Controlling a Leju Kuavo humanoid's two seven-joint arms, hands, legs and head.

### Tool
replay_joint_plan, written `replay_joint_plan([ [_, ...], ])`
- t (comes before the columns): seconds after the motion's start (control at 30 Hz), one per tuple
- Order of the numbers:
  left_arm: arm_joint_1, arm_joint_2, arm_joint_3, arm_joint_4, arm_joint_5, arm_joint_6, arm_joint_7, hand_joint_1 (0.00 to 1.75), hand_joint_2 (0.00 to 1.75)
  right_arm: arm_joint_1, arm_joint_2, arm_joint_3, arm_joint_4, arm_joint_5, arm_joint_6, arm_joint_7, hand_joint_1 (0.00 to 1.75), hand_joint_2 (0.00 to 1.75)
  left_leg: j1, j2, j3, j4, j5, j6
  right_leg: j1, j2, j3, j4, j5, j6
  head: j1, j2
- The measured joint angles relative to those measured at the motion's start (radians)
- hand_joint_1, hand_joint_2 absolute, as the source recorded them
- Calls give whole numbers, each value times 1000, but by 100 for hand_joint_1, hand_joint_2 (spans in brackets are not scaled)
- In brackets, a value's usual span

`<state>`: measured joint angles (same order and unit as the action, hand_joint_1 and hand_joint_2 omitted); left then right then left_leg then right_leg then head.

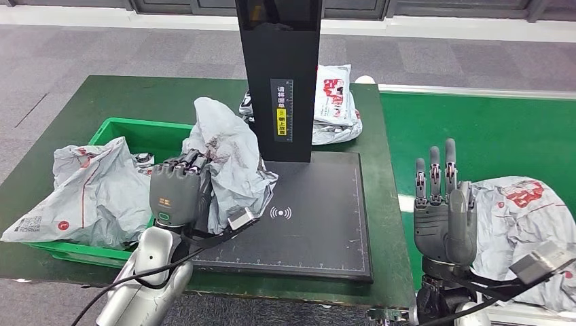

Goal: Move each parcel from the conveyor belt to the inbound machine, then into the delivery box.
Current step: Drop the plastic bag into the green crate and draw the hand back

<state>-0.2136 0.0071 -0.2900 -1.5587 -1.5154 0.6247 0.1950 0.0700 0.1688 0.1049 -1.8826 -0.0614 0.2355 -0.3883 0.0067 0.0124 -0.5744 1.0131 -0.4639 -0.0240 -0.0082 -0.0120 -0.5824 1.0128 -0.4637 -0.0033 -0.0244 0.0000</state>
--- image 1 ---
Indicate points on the dark metal window frame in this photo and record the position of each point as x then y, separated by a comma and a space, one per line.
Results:
180, 4

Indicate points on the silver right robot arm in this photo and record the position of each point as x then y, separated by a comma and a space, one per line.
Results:
472, 315

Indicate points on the green plastic crate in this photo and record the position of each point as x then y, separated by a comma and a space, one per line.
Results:
148, 137

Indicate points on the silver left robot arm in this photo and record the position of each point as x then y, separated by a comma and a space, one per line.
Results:
148, 261

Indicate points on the black yellow ruler label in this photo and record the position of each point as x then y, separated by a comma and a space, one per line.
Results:
281, 94

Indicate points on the grey parcel bag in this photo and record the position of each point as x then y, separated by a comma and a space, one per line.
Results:
234, 153
531, 225
337, 134

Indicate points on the grey parcel bag, red print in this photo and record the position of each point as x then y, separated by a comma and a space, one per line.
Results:
531, 225

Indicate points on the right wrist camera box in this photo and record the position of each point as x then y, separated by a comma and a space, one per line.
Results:
540, 263

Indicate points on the black inbound scanning machine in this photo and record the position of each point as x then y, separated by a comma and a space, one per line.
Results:
324, 225

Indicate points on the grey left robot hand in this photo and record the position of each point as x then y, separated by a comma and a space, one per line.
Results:
175, 193

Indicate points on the black and white parcel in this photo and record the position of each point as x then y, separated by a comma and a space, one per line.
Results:
245, 107

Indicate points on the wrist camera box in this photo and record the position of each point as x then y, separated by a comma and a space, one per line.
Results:
242, 219
540, 263

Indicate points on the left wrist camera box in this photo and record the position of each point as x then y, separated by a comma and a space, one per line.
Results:
242, 219

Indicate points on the white parcel bag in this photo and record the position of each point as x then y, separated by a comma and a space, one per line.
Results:
103, 202

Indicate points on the crumpled grey parcel bag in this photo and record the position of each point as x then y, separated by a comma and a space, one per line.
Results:
337, 134

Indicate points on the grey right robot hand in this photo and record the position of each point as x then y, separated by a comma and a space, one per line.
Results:
432, 229

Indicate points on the flat white parcel, red print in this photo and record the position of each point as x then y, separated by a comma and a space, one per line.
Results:
333, 107

